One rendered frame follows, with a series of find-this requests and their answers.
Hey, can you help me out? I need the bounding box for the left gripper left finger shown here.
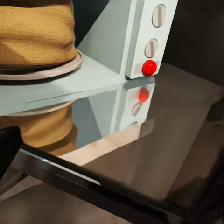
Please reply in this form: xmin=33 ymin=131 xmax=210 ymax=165
xmin=0 ymin=124 xmax=24 ymax=181

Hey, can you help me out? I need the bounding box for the microwave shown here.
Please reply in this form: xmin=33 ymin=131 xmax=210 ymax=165
xmin=0 ymin=0 xmax=224 ymax=224

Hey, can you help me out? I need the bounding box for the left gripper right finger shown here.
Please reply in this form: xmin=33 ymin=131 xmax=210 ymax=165
xmin=209 ymin=124 xmax=224 ymax=162

